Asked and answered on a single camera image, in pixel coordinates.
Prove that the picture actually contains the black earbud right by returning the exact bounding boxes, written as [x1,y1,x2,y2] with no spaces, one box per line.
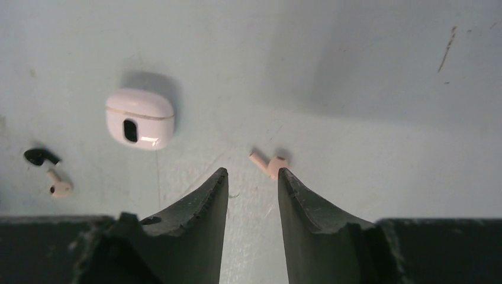
[23,148,62,166]

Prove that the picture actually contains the beige earbud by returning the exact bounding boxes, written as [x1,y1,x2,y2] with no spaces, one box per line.
[249,152,289,180]
[46,169,73,198]

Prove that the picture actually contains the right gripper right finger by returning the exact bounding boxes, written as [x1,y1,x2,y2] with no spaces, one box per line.
[278,168,501,283]

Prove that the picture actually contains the white earbud charging case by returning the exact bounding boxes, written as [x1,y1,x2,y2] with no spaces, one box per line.
[105,88,175,151]

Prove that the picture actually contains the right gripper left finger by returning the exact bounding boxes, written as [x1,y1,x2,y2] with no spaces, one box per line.
[1,168,229,283]

